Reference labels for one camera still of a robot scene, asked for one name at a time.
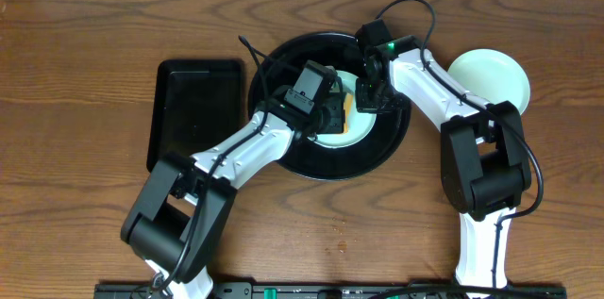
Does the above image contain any green yellow sponge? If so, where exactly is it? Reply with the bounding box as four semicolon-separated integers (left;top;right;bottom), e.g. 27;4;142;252
343;93;355;134

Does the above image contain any light blue plate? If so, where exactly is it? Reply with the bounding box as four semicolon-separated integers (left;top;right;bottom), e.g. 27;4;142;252
315;70;377;149
447;49;530;114

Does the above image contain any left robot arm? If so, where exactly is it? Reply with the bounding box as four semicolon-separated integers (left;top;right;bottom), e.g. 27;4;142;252
120;92;351;298

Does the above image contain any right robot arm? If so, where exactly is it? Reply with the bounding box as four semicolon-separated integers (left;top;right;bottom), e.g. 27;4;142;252
357;36;531;289

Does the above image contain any round black tray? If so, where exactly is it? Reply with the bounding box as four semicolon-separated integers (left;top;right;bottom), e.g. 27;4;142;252
262;32;411;180

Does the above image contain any rectangular black tray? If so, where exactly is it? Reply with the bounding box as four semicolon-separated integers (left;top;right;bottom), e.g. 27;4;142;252
146;58;243;171

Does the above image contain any left black cable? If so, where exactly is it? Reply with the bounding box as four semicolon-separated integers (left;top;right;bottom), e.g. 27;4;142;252
136;34;303;298

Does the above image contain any black cable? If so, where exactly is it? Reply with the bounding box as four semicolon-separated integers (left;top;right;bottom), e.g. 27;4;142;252
136;34;303;298
375;0;545;291

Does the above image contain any right black cable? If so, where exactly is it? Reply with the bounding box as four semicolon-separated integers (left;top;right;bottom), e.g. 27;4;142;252
375;0;545;291

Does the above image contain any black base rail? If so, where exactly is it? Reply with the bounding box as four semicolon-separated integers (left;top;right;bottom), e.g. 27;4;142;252
92;281;566;299

